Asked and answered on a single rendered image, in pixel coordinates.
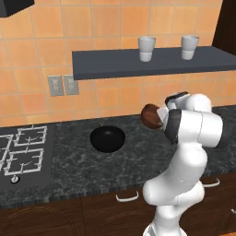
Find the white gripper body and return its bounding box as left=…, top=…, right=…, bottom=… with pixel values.
left=157, top=105, right=170, bottom=129

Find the brown bowl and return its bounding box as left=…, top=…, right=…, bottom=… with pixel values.
left=140, top=103, right=165, bottom=130

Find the black bowl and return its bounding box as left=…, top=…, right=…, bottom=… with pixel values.
left=89, top=124, right=126, bottom=153

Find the dark brown cabinet door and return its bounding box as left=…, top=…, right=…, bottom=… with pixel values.
left=0, top=197, right=83, bottom=236
left=179, top=172, right=236, bottom=236
left=80, top=187, right=159, bottom=236

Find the white cup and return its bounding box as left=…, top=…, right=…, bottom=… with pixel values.
left=137, top=35, right=157, bottom=63
left=180, top=34, right=200, bottom=61

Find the black hob with white grates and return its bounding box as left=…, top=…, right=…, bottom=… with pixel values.
left=0, top=123, right=56, bottom=192

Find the black range hood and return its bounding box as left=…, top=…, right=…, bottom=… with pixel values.
left=0, top=0, right=35, bottom=18

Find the dark grey wall shelf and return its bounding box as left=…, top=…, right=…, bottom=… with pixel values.
left=71, top=45, right=236, bottom=81

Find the white cabinet handle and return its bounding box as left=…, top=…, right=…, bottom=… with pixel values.
left=202, top=177, right=221, bottom=189
left=115, top=190, right=140, bottom=203

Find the grey wall outlet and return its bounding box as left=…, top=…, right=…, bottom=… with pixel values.
left=63, top=74, right=80, bottom=96
left=47, top=75, right=65, bottom=97

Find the dark brown wall cabinet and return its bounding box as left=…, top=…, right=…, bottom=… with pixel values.
left=212, top=0, right=236, bottom=56

